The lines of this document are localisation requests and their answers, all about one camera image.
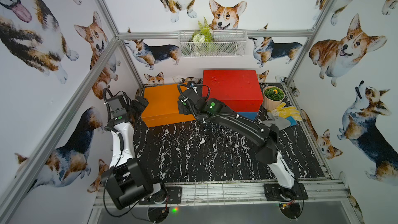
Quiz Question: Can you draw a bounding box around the orange shoebox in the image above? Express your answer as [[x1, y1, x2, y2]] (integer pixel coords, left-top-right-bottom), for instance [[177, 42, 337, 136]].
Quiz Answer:
[[142, 84, 195, 128]]

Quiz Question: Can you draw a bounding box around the red shoebox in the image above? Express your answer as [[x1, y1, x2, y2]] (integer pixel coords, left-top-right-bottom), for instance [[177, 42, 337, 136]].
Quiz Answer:
[[202, 70, 263, 113]]

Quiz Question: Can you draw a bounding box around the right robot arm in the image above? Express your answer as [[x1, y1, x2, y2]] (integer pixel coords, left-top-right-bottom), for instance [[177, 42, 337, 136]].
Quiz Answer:
[[177, 83, 295, 190]]

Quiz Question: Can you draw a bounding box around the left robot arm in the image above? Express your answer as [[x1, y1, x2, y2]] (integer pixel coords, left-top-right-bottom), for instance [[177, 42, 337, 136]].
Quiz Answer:
[[102, 88, 167, 210]]

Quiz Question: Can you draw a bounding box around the blue shoebox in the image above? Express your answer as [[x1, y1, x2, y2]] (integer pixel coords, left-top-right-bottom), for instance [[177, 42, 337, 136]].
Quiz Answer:
[[238, 112, 258, 120]]

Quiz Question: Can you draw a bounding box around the artificial fern with white flower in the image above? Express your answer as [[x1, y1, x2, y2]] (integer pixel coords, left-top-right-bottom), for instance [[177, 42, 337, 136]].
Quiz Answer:
[[190, 17, 214, 56]]

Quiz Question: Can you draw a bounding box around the potted green plant with flower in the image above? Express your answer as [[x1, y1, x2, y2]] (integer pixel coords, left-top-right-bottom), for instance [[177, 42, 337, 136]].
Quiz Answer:
[[262, 86, 285, 111]]

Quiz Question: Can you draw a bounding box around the yellow work glove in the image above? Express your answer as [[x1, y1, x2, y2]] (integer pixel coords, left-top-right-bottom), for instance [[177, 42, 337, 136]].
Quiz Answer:
[[269, 102, 303, 121]]

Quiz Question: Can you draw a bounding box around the grey work glove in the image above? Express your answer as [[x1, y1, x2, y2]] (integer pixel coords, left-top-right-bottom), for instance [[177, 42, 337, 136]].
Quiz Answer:
[[262, 112, 291, 131]]

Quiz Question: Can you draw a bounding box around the blue cloth piece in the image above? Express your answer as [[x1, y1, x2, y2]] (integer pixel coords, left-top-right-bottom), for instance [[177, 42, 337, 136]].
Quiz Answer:
[[286, 116, 297, 127]]

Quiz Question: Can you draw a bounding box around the white wire mesh basket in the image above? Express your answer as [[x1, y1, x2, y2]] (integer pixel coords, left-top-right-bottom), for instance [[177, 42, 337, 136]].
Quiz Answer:
[[178, 30, 248, 58]]

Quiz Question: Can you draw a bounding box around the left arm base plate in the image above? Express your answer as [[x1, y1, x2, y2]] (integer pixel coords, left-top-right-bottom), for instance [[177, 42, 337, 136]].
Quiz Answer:
[[139, 186, 182, 205]]

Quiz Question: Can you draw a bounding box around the aluminium front rail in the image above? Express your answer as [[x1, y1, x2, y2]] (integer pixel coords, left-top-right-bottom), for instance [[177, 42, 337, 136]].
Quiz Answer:
[[92, 178, 350, 209]]

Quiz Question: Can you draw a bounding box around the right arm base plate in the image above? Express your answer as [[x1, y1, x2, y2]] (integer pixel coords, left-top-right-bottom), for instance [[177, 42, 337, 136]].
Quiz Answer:
[[263, 183, 309, 202]]

